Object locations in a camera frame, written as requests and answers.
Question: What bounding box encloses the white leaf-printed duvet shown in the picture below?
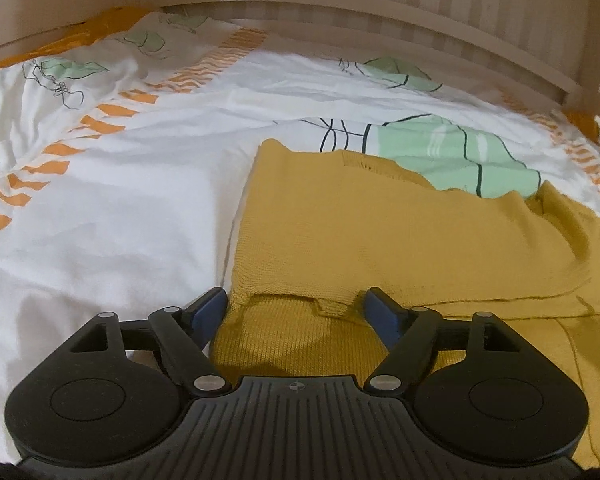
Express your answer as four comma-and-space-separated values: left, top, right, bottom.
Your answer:
0, 10, 600, 461

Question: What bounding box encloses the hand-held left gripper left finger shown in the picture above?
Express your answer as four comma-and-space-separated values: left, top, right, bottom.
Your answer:
60, 287, 233, 398

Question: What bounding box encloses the yellow knitted sweater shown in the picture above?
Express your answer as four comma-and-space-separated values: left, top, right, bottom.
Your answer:
211, 139, 600, 466

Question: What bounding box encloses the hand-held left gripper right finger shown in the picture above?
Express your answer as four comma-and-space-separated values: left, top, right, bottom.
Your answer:
364, 287, 525, 398

